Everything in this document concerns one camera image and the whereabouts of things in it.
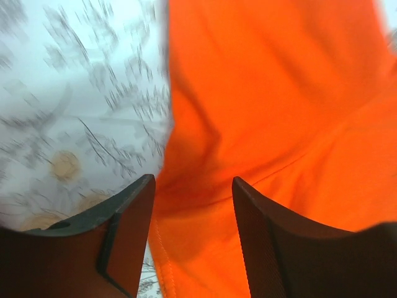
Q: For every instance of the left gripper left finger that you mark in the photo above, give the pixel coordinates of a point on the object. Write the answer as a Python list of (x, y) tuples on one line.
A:
[(97, 253)]

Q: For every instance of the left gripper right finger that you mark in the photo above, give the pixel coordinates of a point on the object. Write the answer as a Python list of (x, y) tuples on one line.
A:
[(288, 255)]

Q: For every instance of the orange t shirt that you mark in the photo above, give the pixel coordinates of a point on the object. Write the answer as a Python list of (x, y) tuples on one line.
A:
[(296, 97)]

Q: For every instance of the floral table mat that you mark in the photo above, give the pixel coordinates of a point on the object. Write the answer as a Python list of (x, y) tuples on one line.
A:
[(85, 106)]

